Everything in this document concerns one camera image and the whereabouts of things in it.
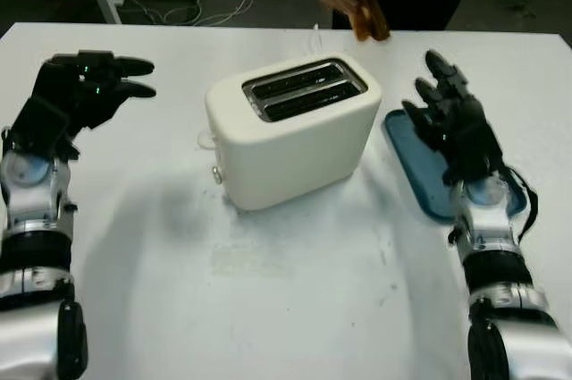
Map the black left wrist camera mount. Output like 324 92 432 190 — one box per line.
8 95 81 163

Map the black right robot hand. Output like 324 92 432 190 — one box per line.
401 49 505 187

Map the brown toast slice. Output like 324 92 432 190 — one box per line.
348 0 393 44

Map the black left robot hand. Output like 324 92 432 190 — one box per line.
33 49 157 133

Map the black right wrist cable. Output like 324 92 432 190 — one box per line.
503 164 540 239

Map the blue plastic tray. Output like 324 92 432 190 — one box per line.
383 108 529 222

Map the white two-slot toaster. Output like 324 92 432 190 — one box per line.
195 54 383 213

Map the white toaster power cord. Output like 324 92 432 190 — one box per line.
309 23 324 57

